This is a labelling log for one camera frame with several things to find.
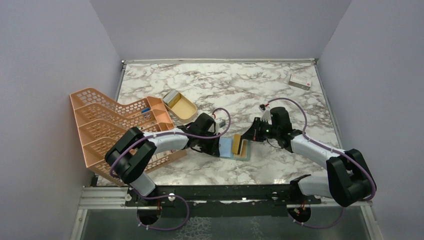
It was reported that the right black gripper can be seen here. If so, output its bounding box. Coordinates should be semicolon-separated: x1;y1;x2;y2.
241;116;280;142

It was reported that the green card holder wallet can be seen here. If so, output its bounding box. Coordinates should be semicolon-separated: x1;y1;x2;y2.
218;137;251;161

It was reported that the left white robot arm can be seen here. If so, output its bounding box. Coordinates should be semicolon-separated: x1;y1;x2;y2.
104;113;222;206

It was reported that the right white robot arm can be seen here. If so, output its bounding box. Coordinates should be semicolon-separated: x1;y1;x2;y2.
241;107;376;207

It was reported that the gold credit card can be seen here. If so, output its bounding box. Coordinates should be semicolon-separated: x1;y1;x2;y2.
238;139;248;159
231;134;243;155

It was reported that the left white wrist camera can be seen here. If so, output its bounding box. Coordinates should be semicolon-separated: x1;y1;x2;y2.
212;118;226;132

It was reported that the purple cable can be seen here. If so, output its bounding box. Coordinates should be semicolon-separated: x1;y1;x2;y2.
259;97;378;229
109;107;232;231

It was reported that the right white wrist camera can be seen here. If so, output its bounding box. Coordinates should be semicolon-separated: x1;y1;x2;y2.
260;109;271;122

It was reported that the white red small box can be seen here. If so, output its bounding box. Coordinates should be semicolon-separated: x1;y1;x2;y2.
288;74;312;91

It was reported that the tan oval card tray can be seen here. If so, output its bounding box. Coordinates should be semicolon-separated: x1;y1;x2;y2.
165;93;198;124

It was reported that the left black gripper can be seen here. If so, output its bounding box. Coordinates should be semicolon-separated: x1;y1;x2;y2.
197;129;221;157

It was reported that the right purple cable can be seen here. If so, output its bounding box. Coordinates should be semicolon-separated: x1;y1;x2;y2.
259;97;378;229

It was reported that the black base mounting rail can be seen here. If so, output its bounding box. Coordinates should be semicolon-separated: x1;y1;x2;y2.
125;184;321;218

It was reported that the peach plastic file organizer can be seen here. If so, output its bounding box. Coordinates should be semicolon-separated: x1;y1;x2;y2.
69;88;175;187

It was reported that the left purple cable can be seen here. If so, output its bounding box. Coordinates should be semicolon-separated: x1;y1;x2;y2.
109;107;232;231

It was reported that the silver card stack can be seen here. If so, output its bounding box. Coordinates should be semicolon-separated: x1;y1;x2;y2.
162;89;181;108

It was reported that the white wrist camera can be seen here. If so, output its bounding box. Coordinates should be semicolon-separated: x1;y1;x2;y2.
260;109;271;122
212;118;226;132

